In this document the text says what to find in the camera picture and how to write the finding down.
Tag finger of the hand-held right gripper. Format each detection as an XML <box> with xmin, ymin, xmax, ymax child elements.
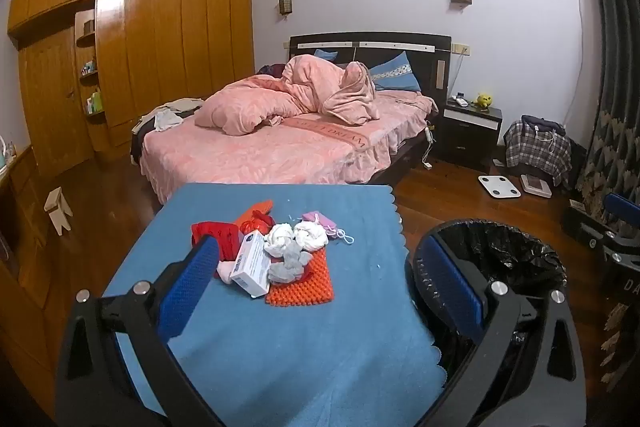
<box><xmin>564</xmin><ymin>206</ymin><xmax>624</xmax><ymax>254</ymax></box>
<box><xmin>602</xmin><ymin>194</ymin><xmax>640</xmax><ymax>233</ymax></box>

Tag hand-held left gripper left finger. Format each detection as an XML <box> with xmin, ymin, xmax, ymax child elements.
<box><xmin>55</xmin><ymin>237</ymin><xmax>221</xmax><ymax>427</ymax></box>

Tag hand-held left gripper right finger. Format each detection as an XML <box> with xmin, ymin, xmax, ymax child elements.
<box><xmin>417</xmin><ymin>236</ymin><xmax>586</xmax><ymax>427</ymax></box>

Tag pale pink tissue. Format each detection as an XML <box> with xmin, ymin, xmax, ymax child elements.
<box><xmin>215</xmin><ymin>259</ymin><xmax>243</xmax><ymax>285</ymax></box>

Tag red cloth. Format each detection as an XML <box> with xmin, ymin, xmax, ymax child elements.
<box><xmin>191</xmin><ymin>222</ymin><xmax>244</xmax><ymax>260</ymax></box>

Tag white medicine box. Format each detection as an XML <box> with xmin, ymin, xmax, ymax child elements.
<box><xmin>230</xmin><ymin>229</ymin><xmax>271</xmax><ymax>299</ymax></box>

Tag black bin with black bag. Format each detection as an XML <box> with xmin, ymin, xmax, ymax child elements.
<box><xmin>407</xmin><ymin>219</ymin><xmax>568</xmax><ymax>427</ymax></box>

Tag red shiny wrapper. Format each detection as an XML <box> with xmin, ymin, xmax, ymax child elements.
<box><xmin>243</xmin><ymin>209</ymin><xmax>276</xmax><ymax>235</ymax></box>

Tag grey tissue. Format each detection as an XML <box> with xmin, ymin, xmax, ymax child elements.
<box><xmin>267</xmin><ymin>242</ymin><xmax>311</xmax><ymax>285</ymax></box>

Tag white tissue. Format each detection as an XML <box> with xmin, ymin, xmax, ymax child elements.
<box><xmin>292</xmin><ymin>222</ymin><xmax>328</xmax><ymax>253</ymax></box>
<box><xmin>263</xmin><ymin>223</ymin><xmax>296</xmax><ymax>258</ymax></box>

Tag long orange foam net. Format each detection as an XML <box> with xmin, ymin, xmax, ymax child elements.
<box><xmin>235</xmin><ymin>199</ymin><xmax>275</xmax><ymax>228</ymax></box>

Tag wide orange foam net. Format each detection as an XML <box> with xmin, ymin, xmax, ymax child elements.
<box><xmin>265</xmin><ymin>249</ymin><xmax>335</xmax><ymax>306</ymax></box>

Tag pink pouch with white cord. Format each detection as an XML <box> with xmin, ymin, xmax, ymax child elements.
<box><xmin>300</xmin><ymin>210</ymin><xmax>356</xmax><ymax>246</ymax></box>

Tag pink bathroom scale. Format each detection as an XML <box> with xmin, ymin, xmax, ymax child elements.
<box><xmin>520</xmin><ymin>174</ymin><xmax>553</xmax><ymax>198</ymax></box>

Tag plaid cloth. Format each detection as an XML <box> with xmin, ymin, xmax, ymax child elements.
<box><xmin>503</xmin><ymin>119</ymin><xmax>572</xmax><ymax>188</ymax></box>

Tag white bathroom scale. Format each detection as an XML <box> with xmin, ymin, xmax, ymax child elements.
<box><xmin>477</xmin><ymin>174</ymin><xmax>522</xmax><ymax>200</ymax></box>

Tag dark jacket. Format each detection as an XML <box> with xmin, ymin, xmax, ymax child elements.
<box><xmin>520</xmin><ymin>114</ymin><xmax>566</xmax><ymax>138</ymax></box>

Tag blue table cloth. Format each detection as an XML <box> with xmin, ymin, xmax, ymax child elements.
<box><xmin>100</xmin><ymin>183</ymin><xmax>446</xmax><ymax>427</ymax></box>

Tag patterned dark curtain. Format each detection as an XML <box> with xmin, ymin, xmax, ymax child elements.
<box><xmin>570</xmin><ymin>0</ymin><xmax>640</xmax><ymax>388</ymax></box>

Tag pink bed sheet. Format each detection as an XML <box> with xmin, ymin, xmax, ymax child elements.
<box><xmin>139</xmin><ymin>89</ymin><xmax>440</xmax><ymax>206</ymax></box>

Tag dark nightstand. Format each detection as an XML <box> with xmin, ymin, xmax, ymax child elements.
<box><xmin>434</xmin><ymin>99</ymin><xmax>503</xmax><ymax>174</ymax></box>

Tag white wooden stool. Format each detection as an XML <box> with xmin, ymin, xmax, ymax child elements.
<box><xmin>44</xmin><ymin>187</ymin><xmax>73</xmax><ymax>236</ymax></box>

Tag dark cloth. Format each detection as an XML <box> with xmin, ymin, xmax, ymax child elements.
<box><xmin>131</xmin><ymin>116</ymin><xmax>153</xmax><ymax>165</ymax></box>

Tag wooden side cabinet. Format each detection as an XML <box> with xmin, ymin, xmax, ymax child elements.
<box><xmin>0</xmin><ymin>147</ymin><xmax>111</xmax><ymax>408</ymax></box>

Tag white garment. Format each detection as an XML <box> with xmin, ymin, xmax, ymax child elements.
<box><xmin>154</xmin><ymin>111</ymin><xmax>184</xmax><ymax>131</ymax></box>

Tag beige garment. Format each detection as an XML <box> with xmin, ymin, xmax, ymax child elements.
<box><xmin>145</xmin><ymin>97</ymin><xmax>205</xmax><ymax>115</ymax></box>

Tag pink quilt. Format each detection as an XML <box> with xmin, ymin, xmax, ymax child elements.
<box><xmin>194</xmin><ymin>54</ymin><xmax>351</xmax><ymax>136</ymax></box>

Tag pink fleece blanket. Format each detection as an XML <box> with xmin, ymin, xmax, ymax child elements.
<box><xmin>322</xmin><ymin>62</ymin><xmax>377</xmax><ymax>126</ymax></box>

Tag large blue pillow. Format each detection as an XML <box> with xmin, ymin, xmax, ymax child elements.
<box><xmin>367</xmin><ymin>52</ymin><xmax>422</xmax><ymax>92</ymax></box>

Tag wooden door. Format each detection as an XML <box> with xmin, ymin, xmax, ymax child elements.
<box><xmin>17</xmin><ymin>24</ymin><xmax>98</xmax><ymax>180</ymax></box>

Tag dark wooden bed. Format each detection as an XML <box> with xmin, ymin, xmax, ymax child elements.
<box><xmin>131</xmin><ymin>32</ymin><xmax>453</xmax><ymax>208</ymax></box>

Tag wooden wardrobe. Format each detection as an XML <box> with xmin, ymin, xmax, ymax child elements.
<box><xmin>7</xmin><ymin>0</ymin><xmax>257</xmax><ymax>180</ymax></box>

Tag white controller with cable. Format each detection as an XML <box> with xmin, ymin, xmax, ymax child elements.
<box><xmin>422</xmin><ymin>122</ymin><xmax>435</xmax><ymax>169</ymax></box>

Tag white wall cable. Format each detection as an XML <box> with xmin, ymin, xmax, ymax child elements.
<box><xmin>565</xmin><ymin>0</ymin><xmax>587</xmax><ymax>128</ymax></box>

